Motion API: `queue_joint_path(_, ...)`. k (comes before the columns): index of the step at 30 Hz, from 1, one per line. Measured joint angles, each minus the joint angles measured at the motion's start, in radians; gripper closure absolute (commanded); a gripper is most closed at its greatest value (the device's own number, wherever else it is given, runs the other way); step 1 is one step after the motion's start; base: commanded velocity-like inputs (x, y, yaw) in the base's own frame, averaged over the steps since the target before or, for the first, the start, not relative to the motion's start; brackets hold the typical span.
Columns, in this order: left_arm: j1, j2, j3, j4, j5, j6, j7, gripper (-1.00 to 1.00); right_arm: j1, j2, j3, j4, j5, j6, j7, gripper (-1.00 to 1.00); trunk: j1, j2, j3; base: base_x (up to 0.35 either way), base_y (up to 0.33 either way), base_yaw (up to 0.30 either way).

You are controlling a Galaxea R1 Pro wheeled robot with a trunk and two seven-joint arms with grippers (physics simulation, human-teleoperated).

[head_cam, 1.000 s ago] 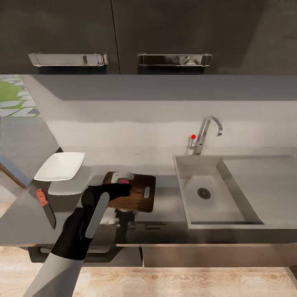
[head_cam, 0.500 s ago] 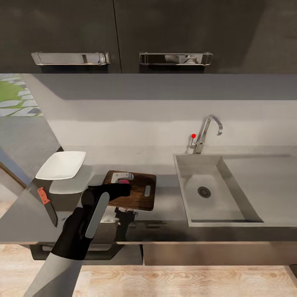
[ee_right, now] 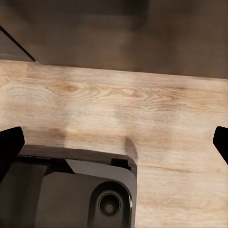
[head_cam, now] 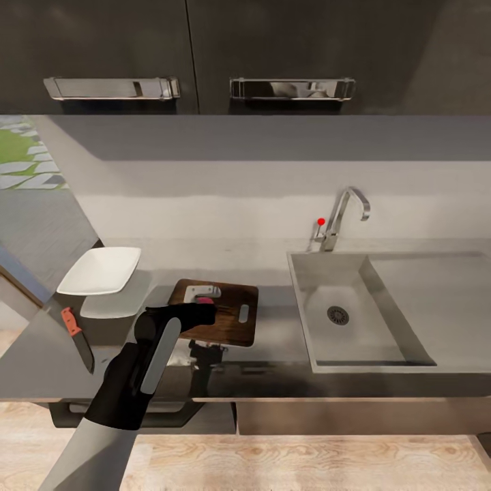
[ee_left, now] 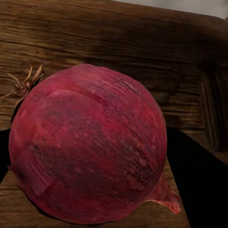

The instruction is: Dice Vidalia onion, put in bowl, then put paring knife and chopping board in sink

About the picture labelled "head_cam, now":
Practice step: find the drop in sink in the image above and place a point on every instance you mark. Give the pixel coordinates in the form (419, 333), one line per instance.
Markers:
(392, 312)

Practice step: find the bowl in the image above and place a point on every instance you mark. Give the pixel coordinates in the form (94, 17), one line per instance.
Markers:
(101, 272)

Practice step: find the dishwasher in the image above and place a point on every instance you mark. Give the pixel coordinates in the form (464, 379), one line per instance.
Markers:
(160, 417)

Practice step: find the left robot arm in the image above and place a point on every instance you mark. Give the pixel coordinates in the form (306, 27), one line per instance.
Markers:
(96, 457)

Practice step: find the parer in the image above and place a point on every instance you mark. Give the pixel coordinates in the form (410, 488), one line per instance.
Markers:
(78, 337)

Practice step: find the fixed window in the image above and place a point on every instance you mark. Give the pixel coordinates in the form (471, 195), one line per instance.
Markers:
(43, 229)

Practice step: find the cutting board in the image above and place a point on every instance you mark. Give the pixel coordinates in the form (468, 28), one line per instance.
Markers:
(226, 326)

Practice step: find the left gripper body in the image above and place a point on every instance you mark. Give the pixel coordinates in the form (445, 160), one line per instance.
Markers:
(202, 314)

